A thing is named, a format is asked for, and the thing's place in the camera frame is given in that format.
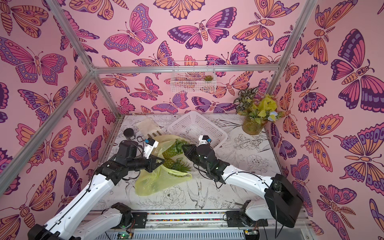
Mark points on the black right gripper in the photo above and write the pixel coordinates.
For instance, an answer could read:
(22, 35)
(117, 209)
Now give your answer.
(190, 151)

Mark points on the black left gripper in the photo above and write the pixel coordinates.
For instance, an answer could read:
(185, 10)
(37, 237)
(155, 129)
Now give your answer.
(152, 163)

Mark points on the pineapple front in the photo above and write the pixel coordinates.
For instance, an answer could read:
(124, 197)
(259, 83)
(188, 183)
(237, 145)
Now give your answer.
(178, 165)

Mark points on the pineapple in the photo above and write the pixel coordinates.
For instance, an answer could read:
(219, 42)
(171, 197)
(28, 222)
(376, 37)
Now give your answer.
(175, 149)
(178, 165)

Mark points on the yellow-green plastic bag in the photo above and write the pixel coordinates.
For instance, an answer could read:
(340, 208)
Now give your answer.
(162, 178)

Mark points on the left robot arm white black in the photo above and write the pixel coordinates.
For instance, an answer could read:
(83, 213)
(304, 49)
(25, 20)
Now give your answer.
(67, 224)

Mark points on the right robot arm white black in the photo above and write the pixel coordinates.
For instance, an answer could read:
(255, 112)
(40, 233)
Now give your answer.
(282, 201)

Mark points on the small black round jar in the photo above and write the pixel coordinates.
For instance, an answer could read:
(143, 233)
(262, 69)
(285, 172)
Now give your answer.
(129, 133)

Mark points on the white plastic perforated basket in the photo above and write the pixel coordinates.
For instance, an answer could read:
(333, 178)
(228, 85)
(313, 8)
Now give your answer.
(193, 125)

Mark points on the potted plant yellow green leaves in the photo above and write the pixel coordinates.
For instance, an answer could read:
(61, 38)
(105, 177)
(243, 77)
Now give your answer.
(258, 111)

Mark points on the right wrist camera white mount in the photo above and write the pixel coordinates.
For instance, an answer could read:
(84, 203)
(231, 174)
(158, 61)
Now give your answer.
(204, 140)

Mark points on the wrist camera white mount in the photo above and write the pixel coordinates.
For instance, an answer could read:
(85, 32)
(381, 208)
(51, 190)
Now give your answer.
(150, 145)
(204, 140)

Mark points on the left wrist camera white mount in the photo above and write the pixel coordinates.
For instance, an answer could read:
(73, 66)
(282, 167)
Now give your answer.
(150, 145)

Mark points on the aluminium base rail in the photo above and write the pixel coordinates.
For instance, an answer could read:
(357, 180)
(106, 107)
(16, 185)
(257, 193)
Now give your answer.
(206, 225)

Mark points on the small green item in wire basket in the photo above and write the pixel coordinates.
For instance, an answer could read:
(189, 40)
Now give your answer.
(208, 78)

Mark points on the white wire wall basket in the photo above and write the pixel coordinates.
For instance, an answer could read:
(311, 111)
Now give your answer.
(188, 76)

